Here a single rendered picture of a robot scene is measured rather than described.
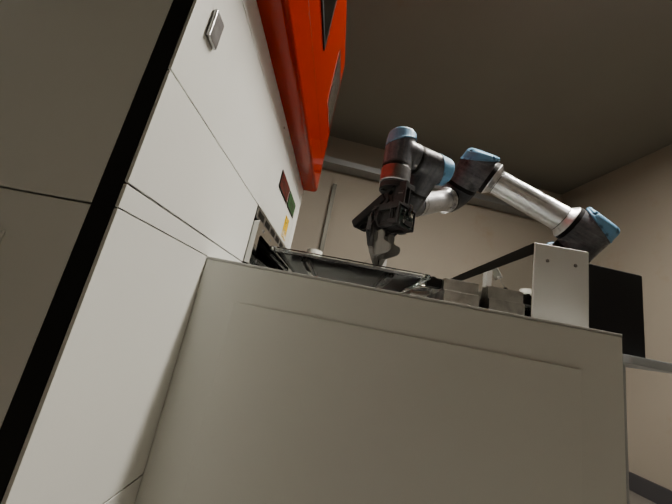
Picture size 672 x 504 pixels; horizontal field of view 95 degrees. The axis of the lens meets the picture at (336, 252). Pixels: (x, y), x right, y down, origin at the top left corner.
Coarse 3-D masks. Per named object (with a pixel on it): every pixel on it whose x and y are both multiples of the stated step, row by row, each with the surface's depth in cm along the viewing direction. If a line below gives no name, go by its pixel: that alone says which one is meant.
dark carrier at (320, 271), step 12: (288, 264) 86; (300, 264) 82; (312, 264) 79; (324, 264) 76; (336, 264) 73; (324, 276) 95; (336, 276) 90; (348, 276) 86; (360, 276) 83; (372, 276) 79; (396, 276) 73; (384, 288) 95; (396, 288) 91
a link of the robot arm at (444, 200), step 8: (448, 184) 113; (432, 192) 98; (440, 192) 103; (448, 192) 108; (456, 192) 110; (416, 200) 84; (424, 200) 85; (432, 200) 94; (440, 200) 99; (448, 200) 105; (456, 200) 109; (464, 200) 112; (416, 208) 85; (424, 208) 90; (432, 208) 95; (440, 208) 101; (448, 208) 109; (456, 208) 112; (416, 216) 90
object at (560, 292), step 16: (544, 256) 53; (560, 256) 53; (576, 256) 53; (544, 272) 53; (560, 272) 53; (576, 272) 53; (544, 288) 52; (560, 288) 52; (576, 288) 52; (544, 304) 52; (560, 304) 52; (576, 304) 52; (560, 320) 51; (576, 320) 51
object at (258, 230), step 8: (256, 224) 66; (256, 232) 66; (264, 232) 71; (248, 240) 65; (256, 240) 66; (264, 240) 73; (272, 240) 80; (248, 248) 65; (248, 256) 64; (256, 256) 69; (256, 264) 70; (264, 264) 76
